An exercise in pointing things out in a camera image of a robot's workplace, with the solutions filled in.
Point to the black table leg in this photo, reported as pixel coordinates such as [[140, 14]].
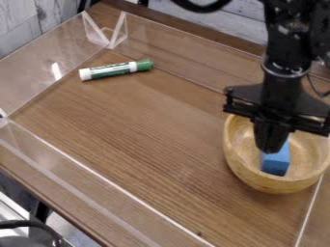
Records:
[[41, 212]]

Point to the green and white marker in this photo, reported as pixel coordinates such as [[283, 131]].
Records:
[[115, 69]]

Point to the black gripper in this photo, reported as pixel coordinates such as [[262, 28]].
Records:
[[278, 112]]

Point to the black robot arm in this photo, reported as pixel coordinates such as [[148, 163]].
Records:
[[298, 29]]

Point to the clear acrylic tray wall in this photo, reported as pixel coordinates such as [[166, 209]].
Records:
[[121, 152]]

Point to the brown wooden bowl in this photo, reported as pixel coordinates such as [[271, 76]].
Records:
[[309, 158]]

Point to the blue rectangular block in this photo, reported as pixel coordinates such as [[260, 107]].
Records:
[[274, 163]]

